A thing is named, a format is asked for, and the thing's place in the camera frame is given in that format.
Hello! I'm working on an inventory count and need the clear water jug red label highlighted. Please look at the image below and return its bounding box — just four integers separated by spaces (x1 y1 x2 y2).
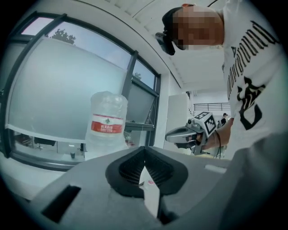
85 90 129 161

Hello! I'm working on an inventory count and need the person in white shirt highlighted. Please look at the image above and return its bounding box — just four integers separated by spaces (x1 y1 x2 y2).
221 0 284 158

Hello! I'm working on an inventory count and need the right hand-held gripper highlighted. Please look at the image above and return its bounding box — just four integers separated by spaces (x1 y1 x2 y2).
165 111 217 156

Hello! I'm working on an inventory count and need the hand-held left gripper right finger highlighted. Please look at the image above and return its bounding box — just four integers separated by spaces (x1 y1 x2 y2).
144 146 233 230

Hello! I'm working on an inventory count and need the white locker cabinet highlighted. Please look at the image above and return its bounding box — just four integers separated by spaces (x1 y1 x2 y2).
167 93 191 156

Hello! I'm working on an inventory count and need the person's right forearm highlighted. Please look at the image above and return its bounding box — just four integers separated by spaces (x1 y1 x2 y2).
210 117 235 149

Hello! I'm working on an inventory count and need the black framed window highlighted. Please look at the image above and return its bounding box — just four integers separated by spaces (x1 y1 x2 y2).
4 10 162 167

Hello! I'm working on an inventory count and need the head camera cable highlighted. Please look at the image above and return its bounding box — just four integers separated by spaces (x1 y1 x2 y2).
206 0 225 8

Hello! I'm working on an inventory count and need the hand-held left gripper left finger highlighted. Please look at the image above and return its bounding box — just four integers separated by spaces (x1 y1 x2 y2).
28 146 163 230

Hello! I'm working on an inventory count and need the black head camera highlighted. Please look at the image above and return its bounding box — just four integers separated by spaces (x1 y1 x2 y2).
155 31 176 56

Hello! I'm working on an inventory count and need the person's right hand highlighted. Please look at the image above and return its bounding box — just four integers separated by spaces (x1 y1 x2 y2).
190 132 217 150

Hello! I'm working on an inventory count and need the person's head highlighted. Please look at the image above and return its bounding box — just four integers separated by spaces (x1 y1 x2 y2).
172 4 225 51

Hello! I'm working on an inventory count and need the black railing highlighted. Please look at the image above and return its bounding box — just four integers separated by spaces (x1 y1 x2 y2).
193 102 230 112

